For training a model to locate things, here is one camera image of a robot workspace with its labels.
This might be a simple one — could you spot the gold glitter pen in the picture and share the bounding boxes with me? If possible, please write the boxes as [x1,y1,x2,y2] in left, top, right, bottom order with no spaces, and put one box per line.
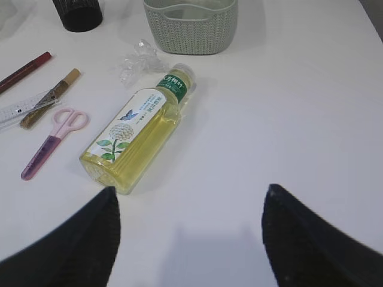
[20,68,81,129]

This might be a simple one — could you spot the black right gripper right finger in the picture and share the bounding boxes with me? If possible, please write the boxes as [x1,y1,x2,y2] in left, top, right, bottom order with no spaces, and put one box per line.
[262,184,382,286]

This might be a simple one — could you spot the red marker pen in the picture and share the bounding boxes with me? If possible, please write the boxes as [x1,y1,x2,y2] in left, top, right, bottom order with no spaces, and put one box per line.
[0,51,52,93]

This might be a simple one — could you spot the clear plastic ruler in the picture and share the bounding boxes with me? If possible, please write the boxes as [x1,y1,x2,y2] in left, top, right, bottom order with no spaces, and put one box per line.
[1,90,62,132]

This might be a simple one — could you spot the clear plastic sheet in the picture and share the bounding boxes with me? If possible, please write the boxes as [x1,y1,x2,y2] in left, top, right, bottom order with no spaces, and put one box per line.
[113,39,169,88]

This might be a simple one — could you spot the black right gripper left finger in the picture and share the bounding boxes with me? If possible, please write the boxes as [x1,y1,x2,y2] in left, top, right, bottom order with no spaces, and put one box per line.
[1,187,121,286]

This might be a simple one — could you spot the black mesh pen holder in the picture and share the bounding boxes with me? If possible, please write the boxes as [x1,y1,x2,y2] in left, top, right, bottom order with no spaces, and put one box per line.
[53,0,103,32]

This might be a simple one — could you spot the pink purple scissors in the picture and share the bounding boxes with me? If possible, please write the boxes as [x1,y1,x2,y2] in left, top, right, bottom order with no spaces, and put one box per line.
[20,108,89,181]

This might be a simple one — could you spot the green woven plastic basket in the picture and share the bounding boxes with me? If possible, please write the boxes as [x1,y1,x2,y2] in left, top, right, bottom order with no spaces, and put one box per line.
[143,1,238,56]

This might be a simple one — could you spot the yellow tea bottle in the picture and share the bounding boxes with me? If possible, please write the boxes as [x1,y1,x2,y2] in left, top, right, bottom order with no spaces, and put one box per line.
[80,63,195,194]

